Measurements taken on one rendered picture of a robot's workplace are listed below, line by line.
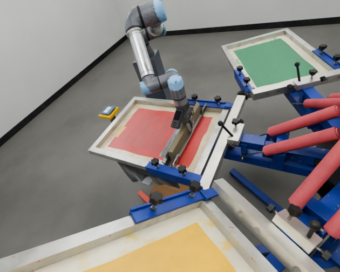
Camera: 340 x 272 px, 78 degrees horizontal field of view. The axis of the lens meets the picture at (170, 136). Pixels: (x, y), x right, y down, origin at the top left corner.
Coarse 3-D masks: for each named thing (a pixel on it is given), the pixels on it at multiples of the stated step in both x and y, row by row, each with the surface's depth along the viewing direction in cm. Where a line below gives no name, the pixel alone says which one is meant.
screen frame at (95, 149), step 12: (216, 108) 137; (228, 108) 133; (120, 120) 157; (108, 132) 149; (216, 132) 122; (96, 144) 142; (108, 156) 131; (120, 156) 128; (204, 156) 112; (144, 168) 120; (204, 168) 109
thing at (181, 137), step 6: (198, 108) 132; (198, 114) 133; (192, 120) 127; (186, 126) 122; (180, 132) 119; (186, 132) 122; (180, 138) 117; (186, 138) 123; (174, 144) 114; (180, 144) 118; (174, 150) 112; (174, 156) 114
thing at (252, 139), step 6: (246, 138) 107; (252, 138) 106; (258, 138) 105; (264, 138) 104; (240, 144) 108; (246, 144) 106; (252, 144) 105; (258, 144) 103; (264, 144) 103; (258, 150) 106
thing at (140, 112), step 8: (136, 112) 162; (144, 112) 159; (152, 112) 157; (160, 112) 154; (168, 112) 152; (128, 120) 157; (136, 120) 155; (200, 120) 137; (208, 120) 135; (200, 128) 132; (192, 136) 130; (200, 136) 128
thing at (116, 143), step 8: (128, 128) 151; (120, 136) 147; (112, 144) 143; (120, 144) 141; (192, 144) 125; (136, 152) 132; (144, 152) 130; (152, 152) 129; (160, 152) 127; (184, 152) 122; (192, 152) 121; (184, 160) 118; (192, 160) 117
